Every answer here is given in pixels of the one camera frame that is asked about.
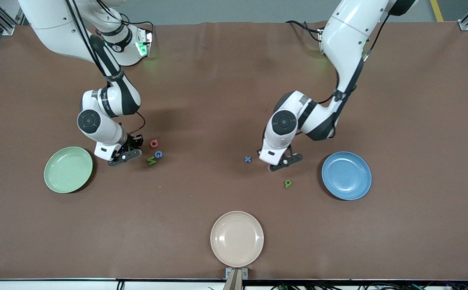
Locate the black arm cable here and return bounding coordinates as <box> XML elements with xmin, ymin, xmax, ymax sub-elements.
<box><xmin>286</xmin><ymin>12</ymin><xmax>392</xmax><ymax>157</ymax></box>
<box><xmin>66</xmin><ymin>0</ymin><xmax>146</xmax><ymax>138</ymax></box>

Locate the black left base cable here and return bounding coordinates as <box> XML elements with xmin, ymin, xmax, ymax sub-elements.
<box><xmin>285</xmin><ymin>19</ymin><xmax>325</xmax><ymax>41</ymax></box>

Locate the green plate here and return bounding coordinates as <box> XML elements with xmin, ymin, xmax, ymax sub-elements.
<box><xmin>43</xmin><ymin>146</ymin><xmax>94</xmax><ymax>194</ymax></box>

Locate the blue plate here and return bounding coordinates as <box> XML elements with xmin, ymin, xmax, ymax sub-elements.
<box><xmin>321</xmin><ymin>151</ymin><xmax>372</xmax><ymax>201</ymax></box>

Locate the brown table mat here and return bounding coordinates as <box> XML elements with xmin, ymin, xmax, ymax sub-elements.
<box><xmin>0</xmin><ymin>21</ymin><xmax>468</xmax><ymax>280</ymax></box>

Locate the black right base cable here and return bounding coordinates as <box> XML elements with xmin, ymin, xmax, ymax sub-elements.
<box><xmin>119</xmin><ymin>12</ymin><xmax>155</xmax><ymax>43</ymax></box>

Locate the beige plate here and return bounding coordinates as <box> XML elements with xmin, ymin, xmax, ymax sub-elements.
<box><xmin>210</xmin><ymin>211</ymin><xmax>265</xmax><ymax>268</ymax></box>

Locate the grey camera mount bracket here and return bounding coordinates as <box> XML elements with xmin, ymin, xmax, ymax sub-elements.
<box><xmin>225</xmin><ymin>267</ymin><xmax>249</xmax><ymax>290</ymax></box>

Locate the black base cable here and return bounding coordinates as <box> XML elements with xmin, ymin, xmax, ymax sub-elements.
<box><xmin>285</xmin><ymin>19</ymin><xmax>325</xmax><ymax>41</ymax></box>
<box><xmin>119</xmin><ymin>12</ymin><xmax>155</xmax><ymax>43</ymax></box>

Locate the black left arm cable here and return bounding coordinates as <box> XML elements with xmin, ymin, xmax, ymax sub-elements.
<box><xmin>286</xmin><ymin>12</ymin><xmax>392</xmax><ymax>157</ymax></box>

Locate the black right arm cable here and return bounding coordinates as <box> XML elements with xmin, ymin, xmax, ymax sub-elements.
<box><xmin>66</xmin><ymin>0</ymin><xmax>146</xmax><ymax>138</ymax></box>

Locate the white table edge strip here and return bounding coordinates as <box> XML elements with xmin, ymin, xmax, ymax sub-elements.
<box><xmin>0</xmin><ymin>278</ymin><xmax>468</xmax><ymax>290</ymax></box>

